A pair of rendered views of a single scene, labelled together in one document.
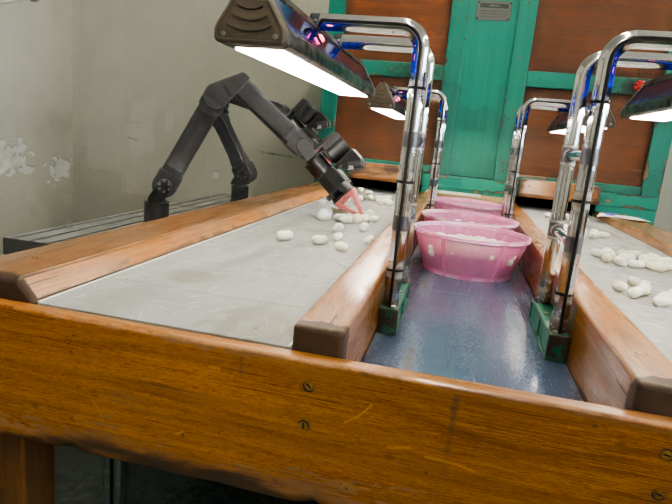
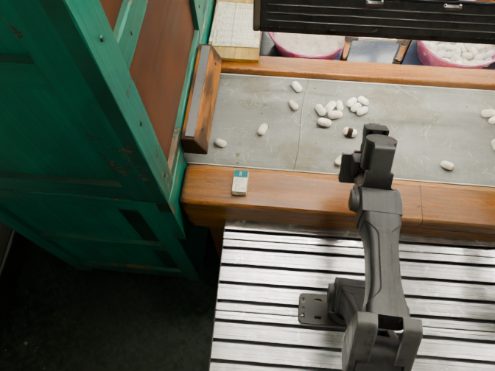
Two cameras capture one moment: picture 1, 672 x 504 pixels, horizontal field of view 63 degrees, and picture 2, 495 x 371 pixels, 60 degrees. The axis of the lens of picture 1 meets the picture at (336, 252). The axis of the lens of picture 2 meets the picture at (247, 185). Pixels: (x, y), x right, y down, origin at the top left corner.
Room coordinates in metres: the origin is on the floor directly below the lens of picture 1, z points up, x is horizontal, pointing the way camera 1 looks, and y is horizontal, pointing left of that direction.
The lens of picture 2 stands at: (2.24, 0.51, 1.73)
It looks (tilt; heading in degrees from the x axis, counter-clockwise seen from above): 65 degrees down; 268
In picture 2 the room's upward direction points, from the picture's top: 4 degrees counter-clockwise
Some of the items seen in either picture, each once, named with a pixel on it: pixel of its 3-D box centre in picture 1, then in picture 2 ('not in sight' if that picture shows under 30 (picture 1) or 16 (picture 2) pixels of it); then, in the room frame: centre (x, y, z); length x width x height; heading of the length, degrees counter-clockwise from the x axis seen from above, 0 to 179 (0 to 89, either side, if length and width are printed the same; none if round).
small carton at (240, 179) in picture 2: not in sight; (240, 182); (2.23, 0.06, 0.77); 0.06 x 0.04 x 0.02; 78
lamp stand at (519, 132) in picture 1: (539, 174); not in sight; (1.76, -0.61, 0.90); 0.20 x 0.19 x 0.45; 168
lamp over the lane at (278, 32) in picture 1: (322, 55); not in sight; (0.91, 0.05, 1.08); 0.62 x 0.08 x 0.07; 168
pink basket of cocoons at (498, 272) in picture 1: (468, 251); not in sight; (1.27, -0.31, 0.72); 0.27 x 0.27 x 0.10
